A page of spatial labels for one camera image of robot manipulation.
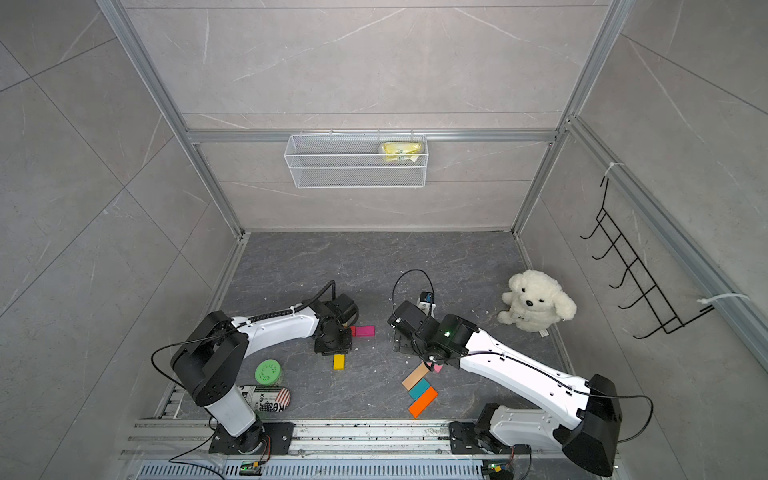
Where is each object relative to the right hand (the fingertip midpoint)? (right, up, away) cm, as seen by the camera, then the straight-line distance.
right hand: (410, 339), depth 75 cm
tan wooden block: (+2, -13, +8) cm, 15 cm away
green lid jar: (-39, -10, +4) cm, 40 cm away
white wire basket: (-17, +54, +25) cm, 62 cm away
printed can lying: (-38, -16, +1) cm, 41 cm away
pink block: (+8, -10, +8) cm, 15 cm away
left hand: (-18, -6, +13) cm, 23 cm away
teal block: (+3, -15, +6) cm, 17 cm away
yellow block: (-20, -9, +10) cm, 25 cm away
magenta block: (-14, -2, +17) cm, 22 cm away
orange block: (+3, -18, +3) cm, 19 cm away
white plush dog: (+35, +9, +5) cm, 36 cm away
